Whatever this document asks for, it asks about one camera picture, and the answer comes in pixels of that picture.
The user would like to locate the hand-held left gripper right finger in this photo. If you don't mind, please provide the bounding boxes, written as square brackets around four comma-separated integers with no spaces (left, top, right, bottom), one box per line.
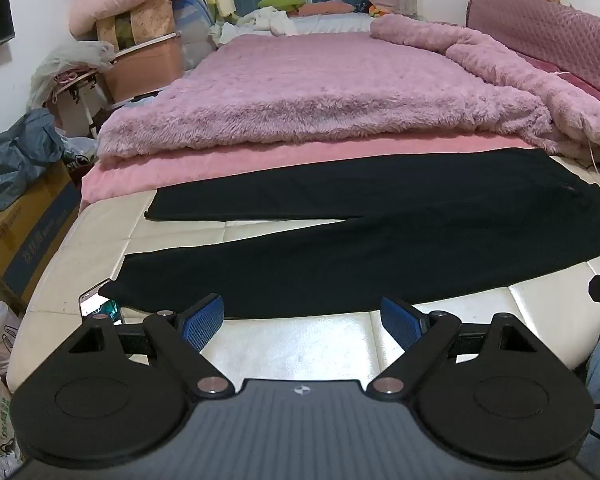
[367,296,541,403]

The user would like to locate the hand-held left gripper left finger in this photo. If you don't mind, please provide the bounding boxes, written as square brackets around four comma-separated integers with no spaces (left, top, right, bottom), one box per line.
[62,294,233,401]

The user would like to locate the black pants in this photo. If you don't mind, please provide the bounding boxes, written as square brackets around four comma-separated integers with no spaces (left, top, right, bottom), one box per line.
[97,147,600,321]

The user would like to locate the shiny phone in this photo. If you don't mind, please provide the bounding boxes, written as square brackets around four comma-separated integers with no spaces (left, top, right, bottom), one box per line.
[76,280,126,325]

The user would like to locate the pink bed sheet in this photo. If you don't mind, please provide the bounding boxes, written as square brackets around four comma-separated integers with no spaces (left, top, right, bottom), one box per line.
[80,135,541,206]

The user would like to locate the cardboard box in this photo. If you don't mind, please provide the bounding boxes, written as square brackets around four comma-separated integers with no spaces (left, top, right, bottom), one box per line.
[0,160,81,306]

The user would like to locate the pink fuzzy blanket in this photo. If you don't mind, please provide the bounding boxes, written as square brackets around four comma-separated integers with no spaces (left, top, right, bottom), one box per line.
[96,13,600,162]

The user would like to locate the grey plastic bag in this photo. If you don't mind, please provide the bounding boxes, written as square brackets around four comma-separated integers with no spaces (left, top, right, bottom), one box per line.
[0,108,66,216]

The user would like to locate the brown storage box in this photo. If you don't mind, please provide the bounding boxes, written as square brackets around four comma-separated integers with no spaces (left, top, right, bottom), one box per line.
[100,32,185,103]

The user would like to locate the pink quilted headboard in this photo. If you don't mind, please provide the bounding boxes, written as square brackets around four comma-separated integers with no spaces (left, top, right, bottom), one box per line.
[466,0,600,111]

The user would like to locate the white translucent plastic bag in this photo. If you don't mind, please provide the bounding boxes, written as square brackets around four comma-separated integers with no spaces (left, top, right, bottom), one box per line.
[28,40,117,111]

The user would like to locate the white crumpled cloth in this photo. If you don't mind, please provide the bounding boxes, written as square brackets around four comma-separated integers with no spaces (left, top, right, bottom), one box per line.
[209,6,297,46]

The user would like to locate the orange pillow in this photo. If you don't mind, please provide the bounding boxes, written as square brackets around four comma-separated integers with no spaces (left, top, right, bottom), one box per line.
[298,1,356,17]

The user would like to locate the green pillow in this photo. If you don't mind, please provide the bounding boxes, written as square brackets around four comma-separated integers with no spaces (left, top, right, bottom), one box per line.
[256,0,307,12]

